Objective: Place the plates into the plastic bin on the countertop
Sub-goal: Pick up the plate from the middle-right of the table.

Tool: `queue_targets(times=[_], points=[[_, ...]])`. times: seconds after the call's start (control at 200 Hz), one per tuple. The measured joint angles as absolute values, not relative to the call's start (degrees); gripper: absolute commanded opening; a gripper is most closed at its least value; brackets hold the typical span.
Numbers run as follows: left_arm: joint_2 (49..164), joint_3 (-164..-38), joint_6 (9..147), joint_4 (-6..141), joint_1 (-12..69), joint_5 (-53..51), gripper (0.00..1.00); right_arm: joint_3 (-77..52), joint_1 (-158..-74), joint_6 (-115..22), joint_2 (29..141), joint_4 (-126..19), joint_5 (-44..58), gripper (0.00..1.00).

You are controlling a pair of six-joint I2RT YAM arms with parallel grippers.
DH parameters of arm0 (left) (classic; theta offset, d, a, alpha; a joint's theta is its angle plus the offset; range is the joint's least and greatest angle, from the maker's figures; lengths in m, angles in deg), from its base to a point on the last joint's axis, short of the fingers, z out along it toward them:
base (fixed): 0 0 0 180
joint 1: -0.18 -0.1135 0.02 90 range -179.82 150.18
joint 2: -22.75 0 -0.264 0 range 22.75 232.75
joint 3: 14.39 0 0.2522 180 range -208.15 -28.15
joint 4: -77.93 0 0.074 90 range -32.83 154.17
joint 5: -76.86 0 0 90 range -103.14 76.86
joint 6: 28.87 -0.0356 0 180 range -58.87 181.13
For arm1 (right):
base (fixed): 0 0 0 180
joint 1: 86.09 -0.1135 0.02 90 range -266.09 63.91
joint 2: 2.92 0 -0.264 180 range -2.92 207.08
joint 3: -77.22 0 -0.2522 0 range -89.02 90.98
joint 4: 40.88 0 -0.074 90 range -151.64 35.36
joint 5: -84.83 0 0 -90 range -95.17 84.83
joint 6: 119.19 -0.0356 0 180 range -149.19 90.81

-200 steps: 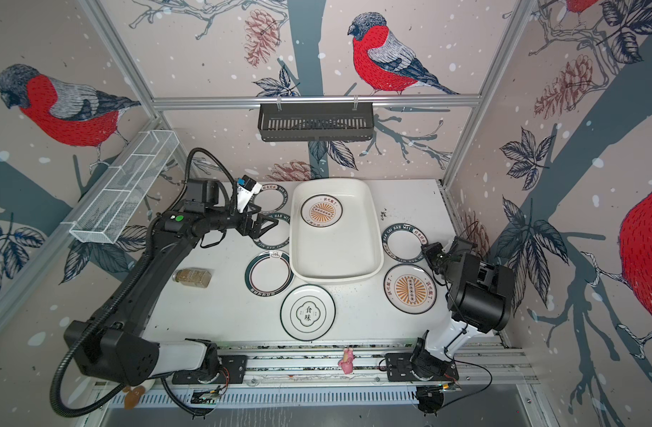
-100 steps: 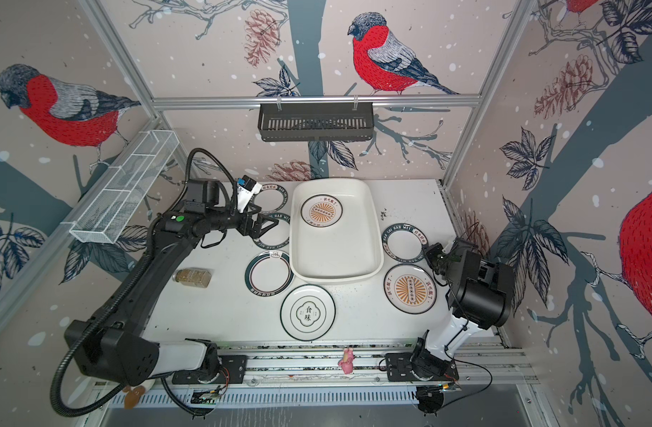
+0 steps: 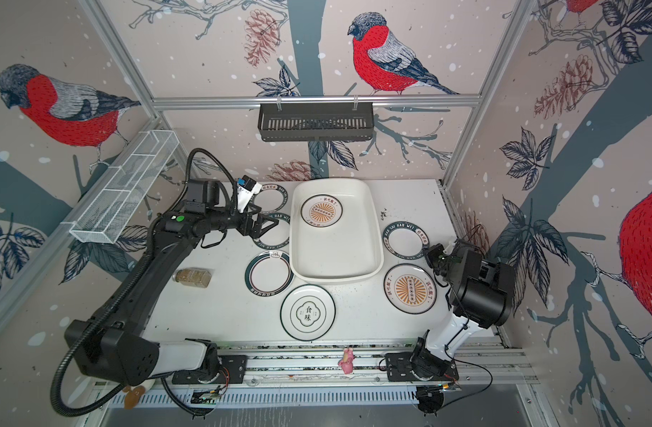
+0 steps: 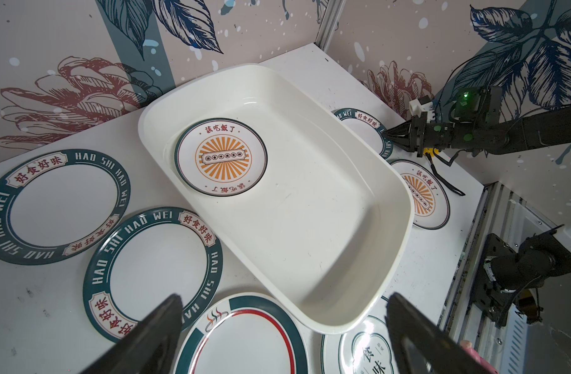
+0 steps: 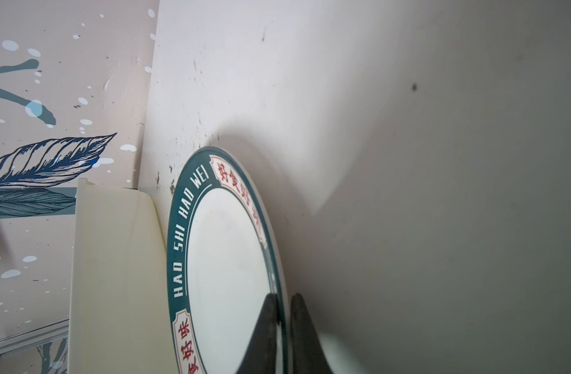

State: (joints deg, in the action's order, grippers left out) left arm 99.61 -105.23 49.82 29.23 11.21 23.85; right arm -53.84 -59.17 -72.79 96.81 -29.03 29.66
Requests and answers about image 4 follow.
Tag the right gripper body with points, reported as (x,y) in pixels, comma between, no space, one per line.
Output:
(442,136)

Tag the orange sunburst plate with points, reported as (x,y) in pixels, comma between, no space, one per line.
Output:
(432,207)
(220,157)

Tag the white plate with green emblem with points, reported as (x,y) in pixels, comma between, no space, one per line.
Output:
(364,349)

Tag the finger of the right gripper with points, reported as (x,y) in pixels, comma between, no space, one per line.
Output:
(401,136)

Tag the pink toy figure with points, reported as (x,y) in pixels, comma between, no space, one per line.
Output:
(469,349)

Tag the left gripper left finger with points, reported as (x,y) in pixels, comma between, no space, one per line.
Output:
(150,347)

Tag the green red rim plate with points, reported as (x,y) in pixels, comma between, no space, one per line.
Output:
(244,333)

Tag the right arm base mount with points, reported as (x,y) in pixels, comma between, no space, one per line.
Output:
(504,273)

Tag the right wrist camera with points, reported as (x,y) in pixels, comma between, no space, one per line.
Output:
(421,105)

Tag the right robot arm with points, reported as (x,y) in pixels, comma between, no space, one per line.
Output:
(475,126)

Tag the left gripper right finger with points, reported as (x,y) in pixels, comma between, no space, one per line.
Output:
(419,346)

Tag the white plastic bin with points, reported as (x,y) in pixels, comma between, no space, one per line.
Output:
(325,228)

